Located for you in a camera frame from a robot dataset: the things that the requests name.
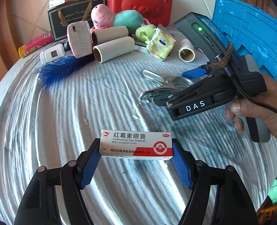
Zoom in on small white lint roll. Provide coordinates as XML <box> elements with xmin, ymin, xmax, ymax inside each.
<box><xmin>178</xmin><ymin>39</ymin><xmax>195</xmax><ymax>63</ymax></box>

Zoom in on black braided cable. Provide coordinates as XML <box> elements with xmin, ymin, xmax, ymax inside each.
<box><xmin>215</xmin><ymin>54</ymin><xmax>277</xmax><ymax>119</ymax></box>

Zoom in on white blue small box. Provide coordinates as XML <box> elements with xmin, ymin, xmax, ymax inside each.
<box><xmin>134</xmin><ymin>39</ymin><xmax>150</xmax><ymax>53</ymax></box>

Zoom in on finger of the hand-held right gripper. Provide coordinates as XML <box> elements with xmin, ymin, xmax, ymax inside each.
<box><xmin>182</xmin><ymin>63</ymin><xmax>215</xmax><ymax>79</ymax></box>
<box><xmin>153</xmin><ymin>74</ymin><xmax>233</xmax><ymax>109</ymax></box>

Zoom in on white ribbed bed cover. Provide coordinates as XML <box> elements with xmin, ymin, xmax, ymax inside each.
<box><xmin>0</xmin><ymin>23</ymin><xmax>277</xmax><ymax>225</ymax></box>

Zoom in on person's right hand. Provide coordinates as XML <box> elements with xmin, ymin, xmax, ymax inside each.
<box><xmin>225</xmin><ymin>74</ymin><xmax>277</xmax><ymax>146</ymax></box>

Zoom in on large white lint roll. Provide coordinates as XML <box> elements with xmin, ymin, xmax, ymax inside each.
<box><xmin>93</xmin><ymin>37</ymin><xmax>136</xmax><ymax>64</ymax></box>

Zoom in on black gift bag tan handles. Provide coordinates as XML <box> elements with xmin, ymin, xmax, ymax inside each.
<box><xmin>47</xmin><ymin>0</ymin><xmax>108</xmax><ymax>42</ymax></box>

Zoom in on pink and teal pig plush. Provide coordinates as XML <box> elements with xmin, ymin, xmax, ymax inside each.
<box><xmin>91</xmin><ymin>5</ymin><xmax>151</xmax><ymax>30</ymax></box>

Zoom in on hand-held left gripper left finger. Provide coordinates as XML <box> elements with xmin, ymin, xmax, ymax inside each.
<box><xmin>14</xmin><ymin>138</ymin><xmax>101</xmax><ymax>225</ymax></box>

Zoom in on white red ointment box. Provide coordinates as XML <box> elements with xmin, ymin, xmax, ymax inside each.
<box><xmin>99</xmin><ymin>129</ymin><xmax>175</xmax><ymax>161</ymax></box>

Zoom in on red bear-face case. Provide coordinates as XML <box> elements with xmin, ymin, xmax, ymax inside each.
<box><xmin>107</xmin><ymin>0</ymin><xmax>173</xmax><ymax>27</ymax></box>

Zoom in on green plush toy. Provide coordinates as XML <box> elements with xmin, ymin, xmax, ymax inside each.
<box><xmin>135</xmin><ymin>25</ymin><xmax>156</xmax><ymax>43</ymax></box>

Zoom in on pink tissue pack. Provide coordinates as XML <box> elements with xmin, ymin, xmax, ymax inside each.
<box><xmin>49</xmin><ymin>0</ymin><xmax>76</xmax><ymax>8</ymax></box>

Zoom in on blue plastic crate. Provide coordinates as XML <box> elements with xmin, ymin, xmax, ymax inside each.
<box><xmin>211</xmin><ymin>0</ymin><xmax>277</xmax><ymax>85</ymax></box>

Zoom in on white pill bottle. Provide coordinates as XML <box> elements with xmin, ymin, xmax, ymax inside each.
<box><xmin>40</xmin><ymin>44</ymin><xmax>65</xmax><ymax>64</ymax></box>

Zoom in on yellow wet wipes packet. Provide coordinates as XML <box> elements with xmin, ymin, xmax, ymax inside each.
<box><xmin>146</xmin><ymin>28</ymin><xmax>176</xmax><ymax>61</ymax></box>

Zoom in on pink yellow carton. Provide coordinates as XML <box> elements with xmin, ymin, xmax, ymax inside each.
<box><xmin>18</xmin><ymin>31</ymin><xmax>53</xmax><ymax>58</ymax></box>

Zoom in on metal hole punch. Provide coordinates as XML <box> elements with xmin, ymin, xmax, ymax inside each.
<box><xmin>138</xmin><ymin>69</ymin><xmax>194</xmax><ymax>104</ymax></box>

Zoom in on brown twine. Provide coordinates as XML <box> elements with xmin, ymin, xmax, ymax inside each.
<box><xmin>209</xmin><ymin>43</ymin><xmax>234</xmax><ymax>70</ymax></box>

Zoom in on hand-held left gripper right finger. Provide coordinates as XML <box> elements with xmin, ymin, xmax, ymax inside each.
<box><xmin>171</xmin><ymin>139</ymin><xmax>265</xmax><ymax>225</ymax></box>

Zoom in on pink wrapped block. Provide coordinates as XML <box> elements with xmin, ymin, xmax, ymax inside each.
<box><xmin>67</xmin><ymin>20</ymin><xmax>93</xmax><ymax>59</ymax></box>

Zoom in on blue feather brush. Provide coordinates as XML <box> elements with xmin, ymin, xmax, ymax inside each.
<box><xmin>35</xmin><ymin>54</ymin><xmax>97</xmax><ymax>89</ymax></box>

